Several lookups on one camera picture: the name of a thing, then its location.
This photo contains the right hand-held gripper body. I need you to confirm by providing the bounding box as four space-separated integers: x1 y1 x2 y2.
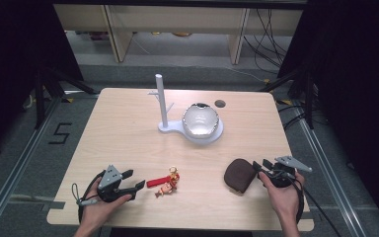
263 155 313 189

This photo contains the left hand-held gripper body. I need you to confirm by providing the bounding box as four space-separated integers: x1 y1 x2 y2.
97 164 136 203

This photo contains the red doll keychain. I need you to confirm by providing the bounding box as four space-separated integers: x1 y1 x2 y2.
146 166 181 198

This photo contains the glossy white bowl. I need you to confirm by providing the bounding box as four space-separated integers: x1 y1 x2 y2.
182 102 220 139

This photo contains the white hook stand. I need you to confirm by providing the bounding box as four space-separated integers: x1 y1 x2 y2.
147 73 225 145

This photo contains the person's right hand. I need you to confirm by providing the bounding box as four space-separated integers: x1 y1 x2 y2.
259 171 306 225

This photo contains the person's left hand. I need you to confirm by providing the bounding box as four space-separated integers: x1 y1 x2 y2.
78 179 132 228

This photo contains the grey tape strip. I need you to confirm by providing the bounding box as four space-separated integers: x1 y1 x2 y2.
41 199 66 212
304 211 322 222

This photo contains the black tripod stand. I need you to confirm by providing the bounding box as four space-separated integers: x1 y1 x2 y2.
34 66 101 130
259 66 316 130

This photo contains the black curtain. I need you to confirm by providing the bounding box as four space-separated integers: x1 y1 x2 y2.
277 0 379 228
0 0 85 162

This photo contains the beige desk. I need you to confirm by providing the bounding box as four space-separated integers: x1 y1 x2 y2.
52 3 304 65

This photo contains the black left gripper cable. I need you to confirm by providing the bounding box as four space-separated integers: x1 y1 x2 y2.
77 170 107 225

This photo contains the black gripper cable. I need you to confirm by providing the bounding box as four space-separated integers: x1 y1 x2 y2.
77 170 107 225
285 174 343 237

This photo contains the grey wrist strap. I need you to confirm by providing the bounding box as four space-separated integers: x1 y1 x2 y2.
71 183 97 207

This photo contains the aluminium floor rail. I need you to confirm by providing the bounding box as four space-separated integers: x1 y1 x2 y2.
0 96 63 237
295 107 367 237

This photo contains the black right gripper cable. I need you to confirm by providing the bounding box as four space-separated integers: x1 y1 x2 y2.
285 174 343 237

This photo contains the white floor cable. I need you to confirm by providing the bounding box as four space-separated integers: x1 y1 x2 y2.
224 65 268 84

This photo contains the bundle of black cables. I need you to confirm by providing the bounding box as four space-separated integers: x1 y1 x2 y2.
242 8 294 75

